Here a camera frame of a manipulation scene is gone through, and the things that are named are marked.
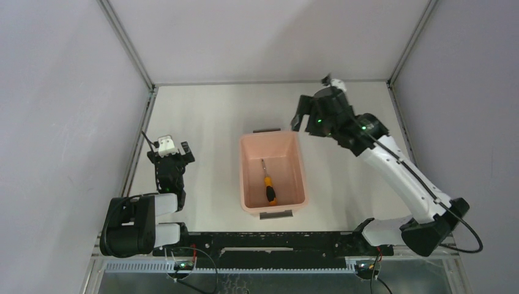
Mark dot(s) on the right controller board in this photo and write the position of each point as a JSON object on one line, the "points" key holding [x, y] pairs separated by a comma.
{"points": [[364, 266]]}

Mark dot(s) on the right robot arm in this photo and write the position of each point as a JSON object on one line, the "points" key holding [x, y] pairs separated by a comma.
{"points": [[434, 214]]}

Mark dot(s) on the yellow black screwdriver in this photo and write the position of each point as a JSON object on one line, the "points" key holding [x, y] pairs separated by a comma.
{"points": [[270, 192]]}

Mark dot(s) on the controller board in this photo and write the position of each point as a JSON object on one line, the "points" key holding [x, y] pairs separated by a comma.
{"points": [[183, 266], [364, 266]]}

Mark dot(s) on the left controller board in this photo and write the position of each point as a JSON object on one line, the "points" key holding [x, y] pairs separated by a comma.
{"points": [[183, 266]]}

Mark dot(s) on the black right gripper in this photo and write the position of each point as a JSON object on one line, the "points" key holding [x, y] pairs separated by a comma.
{"points": [[304, 108]]}

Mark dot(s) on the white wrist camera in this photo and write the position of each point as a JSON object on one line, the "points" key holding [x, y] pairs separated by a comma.
{"points": [[166, 146], [328, 81]]}

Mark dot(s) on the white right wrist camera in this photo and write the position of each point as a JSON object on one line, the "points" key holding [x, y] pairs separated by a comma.
{"points": [[328, 81]]}

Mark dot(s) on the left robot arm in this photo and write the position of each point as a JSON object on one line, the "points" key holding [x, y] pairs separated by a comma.
{"points": [[130, 226]]}

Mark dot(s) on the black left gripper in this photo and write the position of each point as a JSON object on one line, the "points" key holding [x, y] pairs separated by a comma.
{"points": [[171, 158]]}

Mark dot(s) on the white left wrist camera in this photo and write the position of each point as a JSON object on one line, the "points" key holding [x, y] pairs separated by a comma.
{"points": [[166, 146]]}

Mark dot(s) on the pink plastic bin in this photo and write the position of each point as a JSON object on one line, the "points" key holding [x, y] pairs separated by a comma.
{"points": [[281, 152]]}

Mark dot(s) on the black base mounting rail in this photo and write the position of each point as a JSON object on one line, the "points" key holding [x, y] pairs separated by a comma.
{"points": [[273, 250]]}

